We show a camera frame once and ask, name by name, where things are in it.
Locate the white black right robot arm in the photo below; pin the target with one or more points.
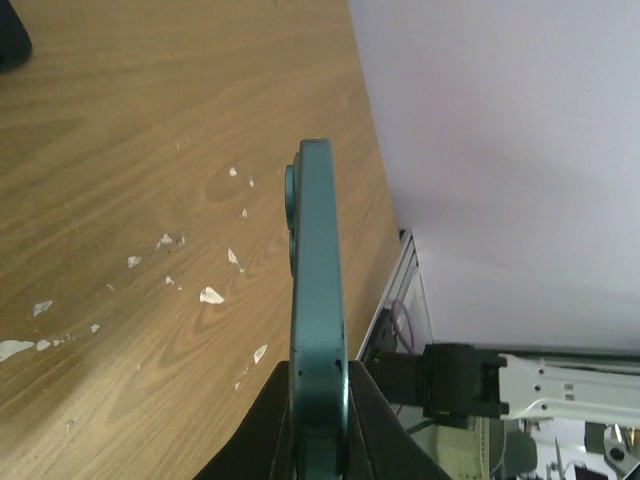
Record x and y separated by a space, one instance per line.
454 383

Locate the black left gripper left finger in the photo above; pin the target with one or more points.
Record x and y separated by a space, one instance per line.
261 447

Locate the white paper scrap pile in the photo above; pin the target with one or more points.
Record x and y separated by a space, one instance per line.
83 252

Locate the front aluminium rail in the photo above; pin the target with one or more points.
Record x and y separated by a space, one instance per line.
403 304

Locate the black phone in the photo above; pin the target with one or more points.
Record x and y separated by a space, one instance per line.
15 43

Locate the teal green phone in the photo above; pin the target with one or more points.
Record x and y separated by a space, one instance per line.
318 372

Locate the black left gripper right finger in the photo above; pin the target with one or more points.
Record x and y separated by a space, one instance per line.
378 447

